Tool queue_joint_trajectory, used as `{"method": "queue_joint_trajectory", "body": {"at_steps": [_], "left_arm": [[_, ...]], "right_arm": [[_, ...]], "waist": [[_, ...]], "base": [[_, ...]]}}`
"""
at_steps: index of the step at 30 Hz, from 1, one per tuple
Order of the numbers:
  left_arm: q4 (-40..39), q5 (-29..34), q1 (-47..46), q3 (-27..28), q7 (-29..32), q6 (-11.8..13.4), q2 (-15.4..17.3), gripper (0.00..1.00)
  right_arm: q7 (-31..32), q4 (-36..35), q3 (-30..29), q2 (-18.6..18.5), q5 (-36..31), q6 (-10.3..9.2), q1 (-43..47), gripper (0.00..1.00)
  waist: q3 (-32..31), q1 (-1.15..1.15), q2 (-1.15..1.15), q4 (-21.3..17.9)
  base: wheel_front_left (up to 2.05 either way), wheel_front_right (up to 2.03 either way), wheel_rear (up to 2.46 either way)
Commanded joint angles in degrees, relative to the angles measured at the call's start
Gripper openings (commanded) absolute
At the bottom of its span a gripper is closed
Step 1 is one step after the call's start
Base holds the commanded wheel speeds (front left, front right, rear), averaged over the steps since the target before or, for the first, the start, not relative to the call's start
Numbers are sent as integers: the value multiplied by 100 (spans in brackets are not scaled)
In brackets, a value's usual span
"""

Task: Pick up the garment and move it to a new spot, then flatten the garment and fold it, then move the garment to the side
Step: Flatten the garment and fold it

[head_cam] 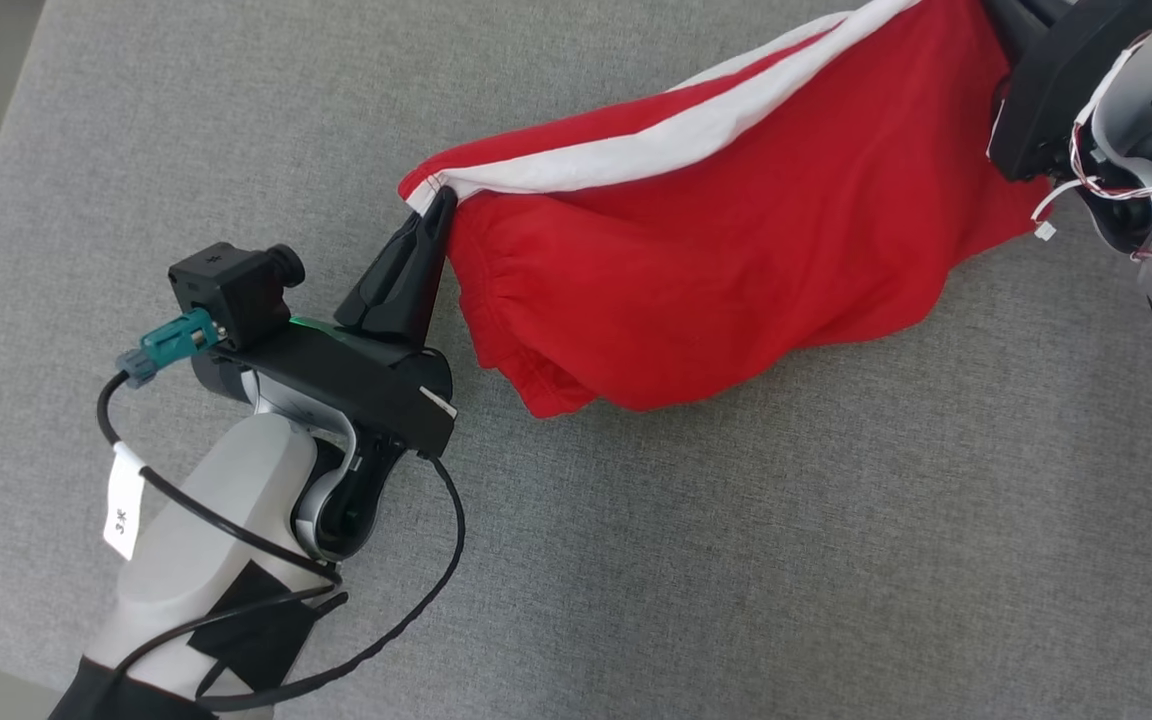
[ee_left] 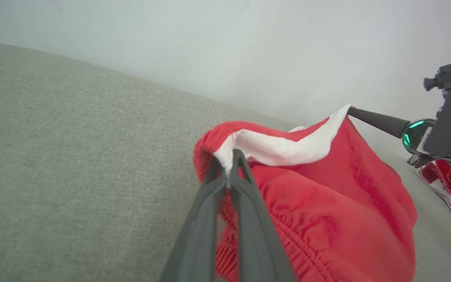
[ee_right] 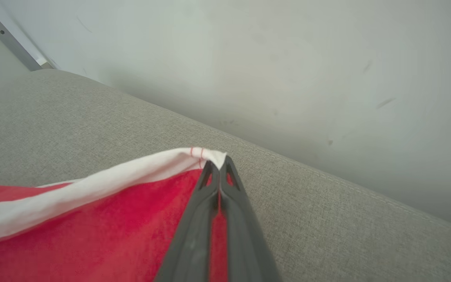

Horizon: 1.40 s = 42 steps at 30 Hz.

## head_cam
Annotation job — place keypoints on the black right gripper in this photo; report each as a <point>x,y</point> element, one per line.
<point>1056,90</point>

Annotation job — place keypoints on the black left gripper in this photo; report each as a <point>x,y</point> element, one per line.
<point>356,385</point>

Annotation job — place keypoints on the red white-striped shorts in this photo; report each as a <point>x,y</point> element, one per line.
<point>736,230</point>

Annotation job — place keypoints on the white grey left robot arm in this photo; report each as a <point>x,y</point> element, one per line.
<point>206,540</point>

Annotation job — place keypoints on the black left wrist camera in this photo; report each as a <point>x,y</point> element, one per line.
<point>226,290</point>

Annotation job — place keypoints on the teal left camera connector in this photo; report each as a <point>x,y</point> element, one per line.
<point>171,345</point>

